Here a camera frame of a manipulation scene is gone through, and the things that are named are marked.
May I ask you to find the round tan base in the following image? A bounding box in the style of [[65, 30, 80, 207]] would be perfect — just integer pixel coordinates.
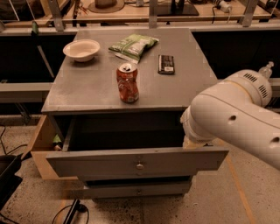
[[87, 0, 124, 13]]

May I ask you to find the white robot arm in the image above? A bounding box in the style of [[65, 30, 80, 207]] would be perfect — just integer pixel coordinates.
[[180, 66, 280, 170]]

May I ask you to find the green chip bag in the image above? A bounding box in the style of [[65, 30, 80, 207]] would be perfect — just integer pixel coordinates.
[[108, 34, 159, 64]]

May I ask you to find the grey top drawer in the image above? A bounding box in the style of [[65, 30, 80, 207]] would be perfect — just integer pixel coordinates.
[[47, 112, 228, 181]]

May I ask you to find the grey drawer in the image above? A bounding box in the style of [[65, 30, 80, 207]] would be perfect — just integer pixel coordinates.
[[47, 112, 228, 181], [69, 179, 192, 199]]

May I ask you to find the white bowl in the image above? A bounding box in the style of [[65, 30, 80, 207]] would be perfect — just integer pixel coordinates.
[[63, 39, 101, 62]]

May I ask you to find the black floor cable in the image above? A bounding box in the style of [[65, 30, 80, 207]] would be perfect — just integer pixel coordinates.
[[52, 199, 90, 224]]

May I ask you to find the grey bottom drawer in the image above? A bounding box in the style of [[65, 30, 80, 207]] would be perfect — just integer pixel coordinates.
[[69, 179, 192, 199]]

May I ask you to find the dark chocolate bar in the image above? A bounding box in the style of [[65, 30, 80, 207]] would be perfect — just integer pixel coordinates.
[[157, 55, 175, 75]]

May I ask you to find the grey drawer cabinet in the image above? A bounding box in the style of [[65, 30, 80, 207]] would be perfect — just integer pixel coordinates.
[[42, 28, 217, 189]]

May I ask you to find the red crushed soda can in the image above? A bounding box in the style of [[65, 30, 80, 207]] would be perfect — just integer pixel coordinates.
[[116, 62, 139, 103]]

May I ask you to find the clear soap dispenser bottle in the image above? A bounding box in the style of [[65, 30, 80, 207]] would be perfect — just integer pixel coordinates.
[[259, 61, 274, 80]]

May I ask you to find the black monitor stand base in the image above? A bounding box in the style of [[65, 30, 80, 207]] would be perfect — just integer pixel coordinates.
[[156, 0, 199, 16]]

